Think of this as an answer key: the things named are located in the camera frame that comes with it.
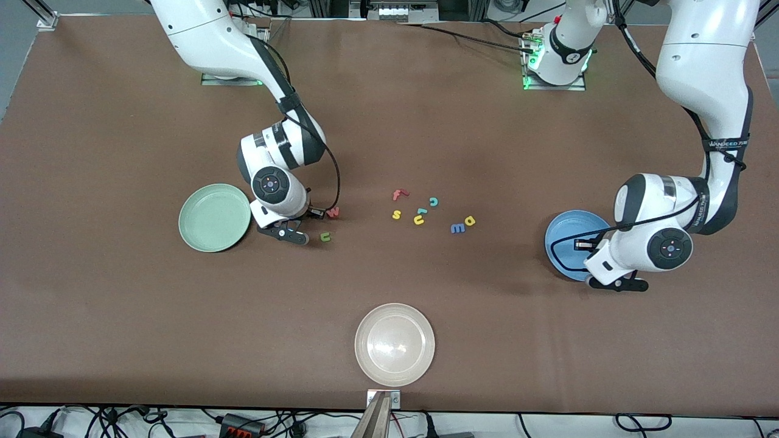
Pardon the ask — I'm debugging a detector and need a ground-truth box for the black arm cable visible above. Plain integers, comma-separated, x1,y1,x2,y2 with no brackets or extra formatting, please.
549,0,748,269
243,33,341,215

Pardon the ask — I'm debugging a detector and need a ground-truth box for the black orange power strip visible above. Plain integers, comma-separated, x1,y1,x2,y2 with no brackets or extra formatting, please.
219,414,267,436

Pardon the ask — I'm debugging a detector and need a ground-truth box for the black tangled floor cable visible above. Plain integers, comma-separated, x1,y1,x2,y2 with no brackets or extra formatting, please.
79,405,174,438

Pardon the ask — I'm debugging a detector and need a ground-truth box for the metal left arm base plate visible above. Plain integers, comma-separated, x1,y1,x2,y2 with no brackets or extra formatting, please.
522,30,588,92

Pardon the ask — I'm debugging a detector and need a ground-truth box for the grey metal device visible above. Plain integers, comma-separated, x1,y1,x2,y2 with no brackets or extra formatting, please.
350,0,439,23

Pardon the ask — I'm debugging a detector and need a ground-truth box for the beige plate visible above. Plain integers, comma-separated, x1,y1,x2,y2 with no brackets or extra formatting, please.
354,303,436,388

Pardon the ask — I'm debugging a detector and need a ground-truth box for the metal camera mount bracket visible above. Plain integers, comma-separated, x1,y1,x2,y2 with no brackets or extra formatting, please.
366,389,401,409

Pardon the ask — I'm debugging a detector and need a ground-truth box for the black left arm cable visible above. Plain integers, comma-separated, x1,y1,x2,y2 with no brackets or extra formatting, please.
549,0,748,269

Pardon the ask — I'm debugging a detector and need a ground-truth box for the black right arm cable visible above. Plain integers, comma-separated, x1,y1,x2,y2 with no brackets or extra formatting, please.
243,33,341,215

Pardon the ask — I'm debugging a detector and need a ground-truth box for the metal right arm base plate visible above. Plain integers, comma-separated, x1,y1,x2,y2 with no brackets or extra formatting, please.
201,18,270,86

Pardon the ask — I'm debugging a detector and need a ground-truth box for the grey camera mount bar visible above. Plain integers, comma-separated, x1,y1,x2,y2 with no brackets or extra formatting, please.
352,392,391,438

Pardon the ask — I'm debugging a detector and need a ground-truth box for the blue plate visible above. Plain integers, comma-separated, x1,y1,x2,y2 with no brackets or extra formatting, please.
544,210,613,282

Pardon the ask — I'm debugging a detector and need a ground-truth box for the black looped floor cable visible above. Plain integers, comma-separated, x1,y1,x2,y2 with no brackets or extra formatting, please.
615,414,673,433

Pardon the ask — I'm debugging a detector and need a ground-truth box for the black cable on table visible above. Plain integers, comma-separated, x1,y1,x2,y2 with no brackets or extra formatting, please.
396,21,537,54

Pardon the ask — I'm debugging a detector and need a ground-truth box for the green plate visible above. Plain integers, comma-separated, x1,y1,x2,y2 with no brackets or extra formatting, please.
178,183,252,253

